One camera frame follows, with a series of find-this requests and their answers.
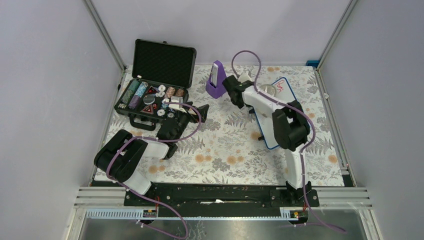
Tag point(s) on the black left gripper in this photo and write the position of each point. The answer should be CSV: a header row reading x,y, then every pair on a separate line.
x,y
193,118

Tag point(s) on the blue framed whiteboard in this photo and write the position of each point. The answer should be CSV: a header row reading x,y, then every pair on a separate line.
x,y
265,122

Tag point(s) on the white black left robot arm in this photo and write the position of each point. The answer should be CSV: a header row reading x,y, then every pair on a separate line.
x,y
120,156

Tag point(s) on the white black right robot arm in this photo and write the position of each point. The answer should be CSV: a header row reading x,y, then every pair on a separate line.
x,y
279,116

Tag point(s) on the purple metronome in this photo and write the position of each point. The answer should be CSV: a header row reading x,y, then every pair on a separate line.
x,y
214,85

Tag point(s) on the floral table mat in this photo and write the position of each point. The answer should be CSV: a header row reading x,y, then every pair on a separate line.
x,y
228,150

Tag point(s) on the black poker chip case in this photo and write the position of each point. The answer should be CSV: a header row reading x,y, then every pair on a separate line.
x,y
160,70

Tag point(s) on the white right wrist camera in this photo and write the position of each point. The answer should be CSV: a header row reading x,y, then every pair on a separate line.
x,y
245,76

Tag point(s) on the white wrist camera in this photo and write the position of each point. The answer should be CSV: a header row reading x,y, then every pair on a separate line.
x,y
175,103
245,76

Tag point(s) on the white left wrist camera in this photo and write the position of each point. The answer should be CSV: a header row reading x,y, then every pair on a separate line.
x,y
175,103

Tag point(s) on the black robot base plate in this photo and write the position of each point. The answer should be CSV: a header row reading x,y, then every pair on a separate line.
x,y
191,199

